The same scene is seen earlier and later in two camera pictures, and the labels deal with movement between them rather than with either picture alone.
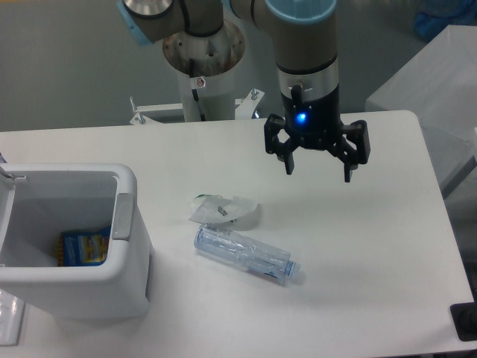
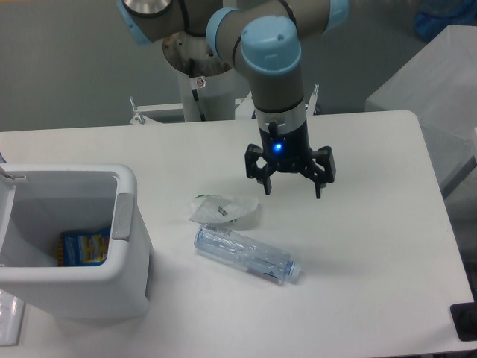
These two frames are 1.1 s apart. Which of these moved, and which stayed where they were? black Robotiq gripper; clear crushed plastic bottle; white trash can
Moved: black Robotiq gripper
Stayed: white trash can; clear crushed plastic bottle
